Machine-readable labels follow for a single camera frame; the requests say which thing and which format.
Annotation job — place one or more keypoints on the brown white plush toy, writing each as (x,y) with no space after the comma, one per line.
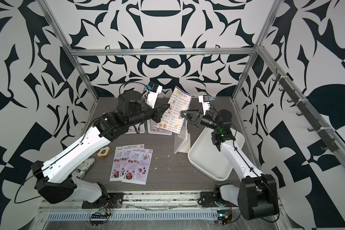
(104,152)

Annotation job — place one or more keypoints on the circuit board with wires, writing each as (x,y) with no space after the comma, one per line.
(225,218)
(101,216)

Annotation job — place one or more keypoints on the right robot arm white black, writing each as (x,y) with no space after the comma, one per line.
(257,195)

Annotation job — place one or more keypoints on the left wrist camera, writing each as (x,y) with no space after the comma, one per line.
(153,91)

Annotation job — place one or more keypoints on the right circuit board with wires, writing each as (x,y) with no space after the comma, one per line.
(225,218)

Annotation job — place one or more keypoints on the wall hook rail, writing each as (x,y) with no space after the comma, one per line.
(307,110)

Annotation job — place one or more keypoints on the white plastic tray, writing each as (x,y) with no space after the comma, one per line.
(208,159)

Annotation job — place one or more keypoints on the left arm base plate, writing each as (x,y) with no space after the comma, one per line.
(116,198)

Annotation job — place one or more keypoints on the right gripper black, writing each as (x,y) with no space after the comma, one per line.
(196,120)

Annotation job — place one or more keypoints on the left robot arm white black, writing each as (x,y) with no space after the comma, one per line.
(54,180)

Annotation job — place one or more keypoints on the pink special menu sheet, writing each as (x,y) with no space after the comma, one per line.
(125,156)

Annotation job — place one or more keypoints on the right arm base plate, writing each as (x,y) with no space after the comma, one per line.
(216,199)

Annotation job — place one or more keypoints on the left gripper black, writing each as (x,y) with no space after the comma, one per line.
(157,111)

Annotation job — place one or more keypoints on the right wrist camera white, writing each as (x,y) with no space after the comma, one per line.
(205,100)

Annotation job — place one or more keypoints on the left circuit board with wires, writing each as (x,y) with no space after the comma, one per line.
(101,216)

